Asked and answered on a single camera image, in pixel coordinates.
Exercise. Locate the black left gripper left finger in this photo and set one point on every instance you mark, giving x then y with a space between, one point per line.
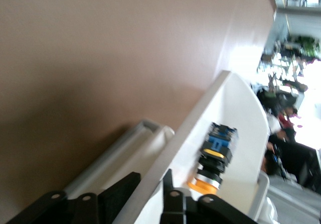
118 196

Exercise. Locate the orange mushroom push button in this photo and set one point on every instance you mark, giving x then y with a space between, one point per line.
214 156

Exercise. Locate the green potted plant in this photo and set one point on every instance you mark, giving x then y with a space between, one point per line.
306 45

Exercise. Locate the person in red top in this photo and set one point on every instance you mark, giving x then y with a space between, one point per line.
284 119

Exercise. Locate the white drawer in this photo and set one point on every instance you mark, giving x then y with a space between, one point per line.
225 103

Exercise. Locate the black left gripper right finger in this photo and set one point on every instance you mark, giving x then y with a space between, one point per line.
173 204

